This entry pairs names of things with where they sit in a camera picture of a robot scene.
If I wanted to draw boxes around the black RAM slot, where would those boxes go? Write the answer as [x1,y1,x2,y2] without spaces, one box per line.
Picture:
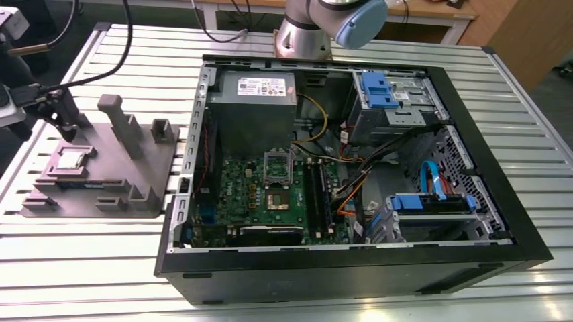
[310,160,325,237]
[306,160,319,237]
[314,160,330,236]

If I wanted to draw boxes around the CPU socket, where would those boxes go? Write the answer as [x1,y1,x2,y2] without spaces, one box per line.
[265,186,295,212]

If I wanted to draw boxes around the black cable bronze plug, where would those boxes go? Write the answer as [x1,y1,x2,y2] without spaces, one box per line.
[7,0,80,57]

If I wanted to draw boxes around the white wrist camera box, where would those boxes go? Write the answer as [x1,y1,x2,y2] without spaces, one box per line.
[0,83,27,130]
[0,8,31,41]

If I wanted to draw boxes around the blue flat data wire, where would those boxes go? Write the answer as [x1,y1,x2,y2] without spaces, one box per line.
[419,160,449,201]

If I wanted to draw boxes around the silver CPU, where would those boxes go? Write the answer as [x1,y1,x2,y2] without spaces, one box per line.
[56,150,86,168]

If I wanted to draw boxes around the wooden desk white legs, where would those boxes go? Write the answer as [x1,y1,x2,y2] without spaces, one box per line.
[196,0,478,45]

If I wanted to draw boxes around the thick black camera cable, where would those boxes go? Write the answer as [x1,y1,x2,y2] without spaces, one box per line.
[12,0,132,109]

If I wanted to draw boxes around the black sleeved cable bundle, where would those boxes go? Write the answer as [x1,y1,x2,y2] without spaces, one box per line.
[335,123,449,199]

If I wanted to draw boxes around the dark RAM stick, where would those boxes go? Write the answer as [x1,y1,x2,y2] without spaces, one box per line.
[56,182,120,189]

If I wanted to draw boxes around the brown wooden cabinet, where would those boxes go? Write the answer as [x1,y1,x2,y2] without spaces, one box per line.
[458,0,573,93]

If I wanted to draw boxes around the green motherboard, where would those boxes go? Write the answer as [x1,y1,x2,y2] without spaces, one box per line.
[190,147,354,248]

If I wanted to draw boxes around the black PC case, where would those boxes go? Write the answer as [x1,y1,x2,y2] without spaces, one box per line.
[154,53,556,307]

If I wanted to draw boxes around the hard disk in blue carrier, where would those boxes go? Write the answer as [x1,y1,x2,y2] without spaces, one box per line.
[387,193,477,215]

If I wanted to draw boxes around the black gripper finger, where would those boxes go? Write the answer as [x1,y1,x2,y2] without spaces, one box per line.
[43,112,72,141]
[60,97,86,141]

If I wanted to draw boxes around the black graphics card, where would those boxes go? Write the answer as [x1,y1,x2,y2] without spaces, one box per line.
[226,223,306,248]

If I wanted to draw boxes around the blue plastic drive latch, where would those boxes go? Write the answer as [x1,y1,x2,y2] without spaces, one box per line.
[359,72,399,110]

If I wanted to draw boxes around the thin cable grey plug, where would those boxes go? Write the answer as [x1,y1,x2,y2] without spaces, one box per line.
[191,0,250,44]

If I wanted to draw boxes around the yellow power wire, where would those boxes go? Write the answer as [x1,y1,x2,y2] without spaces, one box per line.
[291,93,330,144]

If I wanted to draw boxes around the grey parts rack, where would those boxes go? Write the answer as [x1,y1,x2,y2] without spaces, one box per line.
[20,94,182,219]

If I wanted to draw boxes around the orange wire bundle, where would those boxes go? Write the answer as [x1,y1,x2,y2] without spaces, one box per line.
[338,177,373,219]

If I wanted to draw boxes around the silver drive cage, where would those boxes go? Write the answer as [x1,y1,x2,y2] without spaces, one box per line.
[383,193,509,243]
[347,70,450,144]

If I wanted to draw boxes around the grey power supply unit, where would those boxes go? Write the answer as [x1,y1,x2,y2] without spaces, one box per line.
[206,70,299,158]

